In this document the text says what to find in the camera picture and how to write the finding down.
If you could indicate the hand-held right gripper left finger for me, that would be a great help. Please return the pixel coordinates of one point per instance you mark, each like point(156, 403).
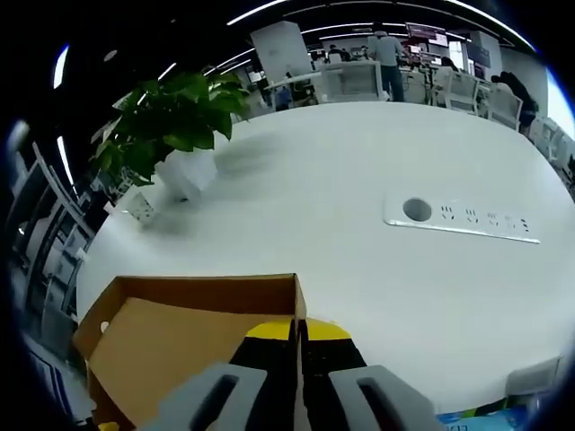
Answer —
point(206, 399)

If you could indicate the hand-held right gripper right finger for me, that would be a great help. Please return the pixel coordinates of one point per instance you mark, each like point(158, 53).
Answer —
point(386, 399)

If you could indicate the brown cardboard shoe box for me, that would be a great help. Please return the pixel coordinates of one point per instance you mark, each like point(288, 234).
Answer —
point(170, 332)

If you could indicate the white blue wet wipes pack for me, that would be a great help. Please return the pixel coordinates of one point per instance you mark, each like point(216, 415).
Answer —
point(485, 422)

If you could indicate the white table socket strip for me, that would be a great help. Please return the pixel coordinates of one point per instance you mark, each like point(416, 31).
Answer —
point(476, 220)

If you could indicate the white paper cup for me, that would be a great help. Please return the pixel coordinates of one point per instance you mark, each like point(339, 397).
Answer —
point(143, 208)

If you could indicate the green plant in white pot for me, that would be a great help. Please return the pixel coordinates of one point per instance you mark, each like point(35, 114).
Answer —
point(175, 116)

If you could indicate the white office chair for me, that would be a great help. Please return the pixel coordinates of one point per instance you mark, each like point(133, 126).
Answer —
point(505, 108)
point(462, 92)

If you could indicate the white desk partition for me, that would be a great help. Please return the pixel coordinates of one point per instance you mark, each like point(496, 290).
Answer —
point(350, 83)

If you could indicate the white pillar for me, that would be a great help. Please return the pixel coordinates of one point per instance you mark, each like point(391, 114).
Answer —
point(280, 54)

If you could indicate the wall monitor screen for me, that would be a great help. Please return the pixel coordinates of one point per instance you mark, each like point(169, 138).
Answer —
point(427, 33)

